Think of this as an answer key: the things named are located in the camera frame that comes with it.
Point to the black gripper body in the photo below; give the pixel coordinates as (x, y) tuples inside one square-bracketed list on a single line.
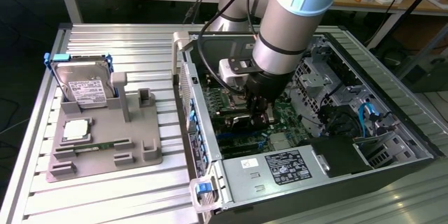
[(267, 86)]

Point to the green graphics card black fan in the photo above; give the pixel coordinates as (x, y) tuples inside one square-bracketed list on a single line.
[(237, 124)]

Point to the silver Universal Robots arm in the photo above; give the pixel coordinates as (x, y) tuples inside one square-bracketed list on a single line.
[(287, 24)]

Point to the black installed RAM stick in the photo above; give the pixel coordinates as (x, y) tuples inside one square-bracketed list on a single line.
[(231, 113)]

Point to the CPU socket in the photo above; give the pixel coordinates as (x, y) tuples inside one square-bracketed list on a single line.
[(237, 101)]

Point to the green motherboard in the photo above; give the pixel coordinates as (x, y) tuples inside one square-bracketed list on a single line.
[(291, 119)]

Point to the silver chipset heatsink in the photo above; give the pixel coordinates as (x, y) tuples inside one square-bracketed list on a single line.
[(281, 141)]

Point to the metal disk bay cage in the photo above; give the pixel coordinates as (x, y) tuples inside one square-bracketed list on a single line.
[(321, 79)]

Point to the grey power supply unit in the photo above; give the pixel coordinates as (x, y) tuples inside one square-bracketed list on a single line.
[(241, 184)]

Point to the black open PC case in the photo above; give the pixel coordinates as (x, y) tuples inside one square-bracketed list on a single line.
[(384, 108)]

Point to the grey parts rack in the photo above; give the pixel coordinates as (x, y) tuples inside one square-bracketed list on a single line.
[(108, 129)]

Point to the green RAM stick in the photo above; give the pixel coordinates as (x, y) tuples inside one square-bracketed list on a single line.
[(99, 145)]

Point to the silver hard disk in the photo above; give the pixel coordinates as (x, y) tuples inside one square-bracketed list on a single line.
[(87, 87)]

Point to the silver CPU chip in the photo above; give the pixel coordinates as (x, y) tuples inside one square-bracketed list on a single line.
[(75, 129)]

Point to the black tripod pole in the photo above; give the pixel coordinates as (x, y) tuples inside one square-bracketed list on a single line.
[(416, 1)]

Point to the hard disk drive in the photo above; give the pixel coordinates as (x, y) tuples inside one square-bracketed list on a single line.
[(61, 57)]

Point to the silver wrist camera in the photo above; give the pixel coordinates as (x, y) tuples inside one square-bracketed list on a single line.
[(231, 72)]

